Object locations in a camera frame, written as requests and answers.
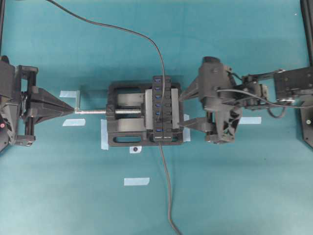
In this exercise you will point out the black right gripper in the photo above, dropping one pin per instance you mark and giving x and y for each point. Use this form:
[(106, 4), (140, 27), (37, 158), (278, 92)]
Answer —
[(221, 125)]

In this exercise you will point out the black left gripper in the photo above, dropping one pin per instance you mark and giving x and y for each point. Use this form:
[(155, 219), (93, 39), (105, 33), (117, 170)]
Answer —
[(24, 90)]

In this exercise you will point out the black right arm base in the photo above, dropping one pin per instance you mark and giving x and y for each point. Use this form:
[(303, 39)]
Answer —
[(305, 125)]

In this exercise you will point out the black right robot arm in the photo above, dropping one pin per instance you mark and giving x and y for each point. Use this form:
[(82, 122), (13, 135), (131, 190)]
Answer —
[(284, 89)]

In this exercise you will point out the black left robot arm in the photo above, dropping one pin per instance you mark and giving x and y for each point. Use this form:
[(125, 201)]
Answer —
[(7, 72)]

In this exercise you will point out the black multiport USB hub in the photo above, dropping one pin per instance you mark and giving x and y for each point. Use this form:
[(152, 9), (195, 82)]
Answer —
[(162, 109)]

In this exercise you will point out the blue tape strip upper left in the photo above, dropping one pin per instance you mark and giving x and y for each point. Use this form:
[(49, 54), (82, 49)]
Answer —
[(69, 94)]

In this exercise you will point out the blue tape strip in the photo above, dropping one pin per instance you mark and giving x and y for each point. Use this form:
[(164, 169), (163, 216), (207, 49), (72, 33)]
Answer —
[(142, 181), (69, 94), (250, 120), (74, 122)]

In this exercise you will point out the blue tape under vise right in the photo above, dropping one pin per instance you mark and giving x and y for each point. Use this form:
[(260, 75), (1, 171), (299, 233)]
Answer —
[(186, 131)]

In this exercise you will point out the blue tape under vise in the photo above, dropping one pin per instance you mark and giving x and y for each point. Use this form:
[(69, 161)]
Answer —
[(186, 131), (104, 135)]

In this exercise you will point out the blue tape strip right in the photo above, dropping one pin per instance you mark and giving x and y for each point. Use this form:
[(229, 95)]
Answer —
[(250, 120)]

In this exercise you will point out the black bench vise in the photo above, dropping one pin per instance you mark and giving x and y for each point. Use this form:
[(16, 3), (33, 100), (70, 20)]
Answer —
[(137, 129)]

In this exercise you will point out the blue tape under vise left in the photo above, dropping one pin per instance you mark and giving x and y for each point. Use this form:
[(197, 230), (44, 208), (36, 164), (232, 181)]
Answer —
[(104, 135)]

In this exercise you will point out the white tag with screw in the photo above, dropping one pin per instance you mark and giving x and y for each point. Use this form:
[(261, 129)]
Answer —
[(135, 149)]

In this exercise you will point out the blue tape strip bottom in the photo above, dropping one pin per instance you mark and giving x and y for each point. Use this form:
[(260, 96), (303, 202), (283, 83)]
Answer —
[(142, 181)]

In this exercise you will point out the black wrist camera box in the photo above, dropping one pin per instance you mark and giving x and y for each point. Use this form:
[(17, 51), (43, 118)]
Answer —
[(212, 77)]

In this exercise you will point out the silver vise crank handle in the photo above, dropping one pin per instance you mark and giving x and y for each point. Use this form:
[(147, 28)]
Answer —
[(125, 99)]

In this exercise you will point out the black frame rail left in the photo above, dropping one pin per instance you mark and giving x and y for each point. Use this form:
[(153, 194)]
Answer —
[(2, 12)]

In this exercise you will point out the black frame rail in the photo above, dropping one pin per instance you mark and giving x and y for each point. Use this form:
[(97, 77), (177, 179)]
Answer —
[(307, 16), (2, 12)]

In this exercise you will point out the black frame rail right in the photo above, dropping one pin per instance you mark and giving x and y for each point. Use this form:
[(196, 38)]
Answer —
[(307, 16)]

